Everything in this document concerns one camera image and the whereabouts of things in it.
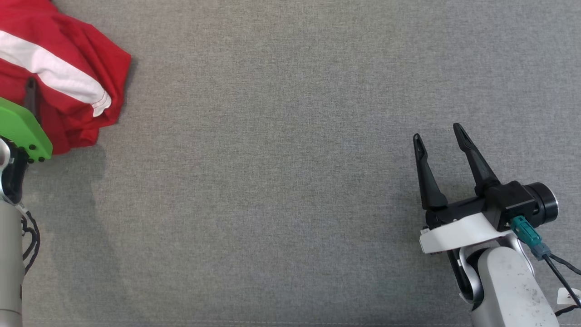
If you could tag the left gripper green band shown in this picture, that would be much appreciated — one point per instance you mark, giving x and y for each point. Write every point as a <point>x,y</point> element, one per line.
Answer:
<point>22,131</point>

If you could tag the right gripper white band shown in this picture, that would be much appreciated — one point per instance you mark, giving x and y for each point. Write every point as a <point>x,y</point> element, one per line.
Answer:
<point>458,236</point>

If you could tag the red shorts white trim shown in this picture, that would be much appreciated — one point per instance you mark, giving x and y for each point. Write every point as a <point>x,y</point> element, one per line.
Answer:
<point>91,54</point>

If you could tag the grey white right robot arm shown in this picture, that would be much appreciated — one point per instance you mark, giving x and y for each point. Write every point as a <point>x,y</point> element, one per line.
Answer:
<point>508,290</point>

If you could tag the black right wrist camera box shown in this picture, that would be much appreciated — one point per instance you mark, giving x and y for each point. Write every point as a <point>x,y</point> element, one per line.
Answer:
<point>510,200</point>

